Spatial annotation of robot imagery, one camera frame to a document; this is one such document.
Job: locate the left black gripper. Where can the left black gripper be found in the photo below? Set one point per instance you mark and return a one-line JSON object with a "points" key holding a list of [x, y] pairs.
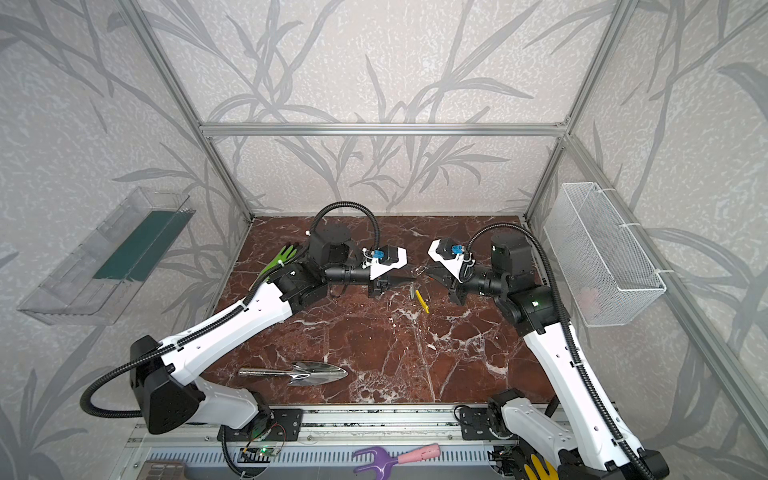
{"points": [[377, 280]]}

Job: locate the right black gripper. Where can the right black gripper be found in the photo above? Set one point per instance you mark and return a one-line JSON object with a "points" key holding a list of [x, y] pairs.
{"points": [[450, 279]]}

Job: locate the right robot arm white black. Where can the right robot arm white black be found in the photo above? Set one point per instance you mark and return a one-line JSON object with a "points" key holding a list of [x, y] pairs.
{"points": [[597, 444]]}

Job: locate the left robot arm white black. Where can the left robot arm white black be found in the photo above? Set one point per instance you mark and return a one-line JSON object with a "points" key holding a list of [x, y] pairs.
{"points": [[162, 382]]}

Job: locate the green work glove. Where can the green work glove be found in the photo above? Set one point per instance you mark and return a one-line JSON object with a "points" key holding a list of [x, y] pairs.
{"points": [[287, 253]]}

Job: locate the silver garden trowel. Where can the silver garden trowel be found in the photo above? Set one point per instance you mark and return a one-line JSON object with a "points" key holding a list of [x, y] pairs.
{"points": [[302, 373]]}

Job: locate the purple pink garden fork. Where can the purple pink garden fork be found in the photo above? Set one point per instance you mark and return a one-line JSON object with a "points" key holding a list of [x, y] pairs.
{"points": [[383, 462]]}

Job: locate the yellow black glove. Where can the yellow black glove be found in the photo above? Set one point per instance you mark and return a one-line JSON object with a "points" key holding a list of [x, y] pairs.
{"points": [[531, 465]]}

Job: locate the small green circuit board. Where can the small green circuit board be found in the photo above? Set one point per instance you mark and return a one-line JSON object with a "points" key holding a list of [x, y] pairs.
{"points": [[262, 454]]}

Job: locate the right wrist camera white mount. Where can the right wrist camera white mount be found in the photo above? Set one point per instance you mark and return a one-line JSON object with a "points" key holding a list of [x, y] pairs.
{"points": [[453, 257]]}

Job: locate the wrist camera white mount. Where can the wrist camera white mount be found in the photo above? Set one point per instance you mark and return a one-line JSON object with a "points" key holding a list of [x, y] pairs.
{"points": [[383, 260], [453, 257]]}

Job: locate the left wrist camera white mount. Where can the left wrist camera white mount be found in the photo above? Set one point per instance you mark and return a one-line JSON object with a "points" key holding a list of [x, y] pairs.
{"points": [[383, 260]]}

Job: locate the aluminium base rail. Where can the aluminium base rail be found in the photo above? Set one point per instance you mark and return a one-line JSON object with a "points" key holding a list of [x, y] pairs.
{"points": [[380, 424]]}

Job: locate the white wire basket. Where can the white wire basket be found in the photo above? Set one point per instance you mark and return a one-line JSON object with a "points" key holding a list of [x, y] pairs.
{"points": [[609, 275]]}

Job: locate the clear plastic wall tray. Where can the clear plastic wall tray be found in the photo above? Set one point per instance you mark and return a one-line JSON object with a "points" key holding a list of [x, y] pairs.
{"points": [[95, 283]]}

